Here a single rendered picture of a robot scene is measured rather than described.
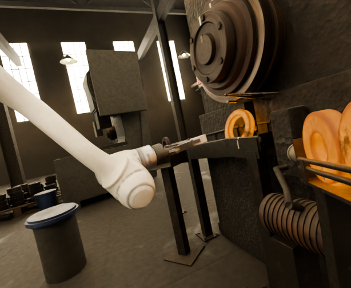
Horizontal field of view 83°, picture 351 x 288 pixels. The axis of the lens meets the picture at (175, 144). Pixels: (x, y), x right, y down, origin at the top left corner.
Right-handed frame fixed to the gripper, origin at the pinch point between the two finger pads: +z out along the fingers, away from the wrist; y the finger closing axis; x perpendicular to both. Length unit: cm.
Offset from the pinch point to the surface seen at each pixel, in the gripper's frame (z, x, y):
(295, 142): 6.0, -3.5, 37.9
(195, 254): -3, -74, -40
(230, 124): 26.0, 0.8, -10.7
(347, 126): -3, 1, 54
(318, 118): 2.0, 2.5, 46.9
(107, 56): 22, 141, -259
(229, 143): 19.3, -7.3, -6.5
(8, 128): -245, 130, -650
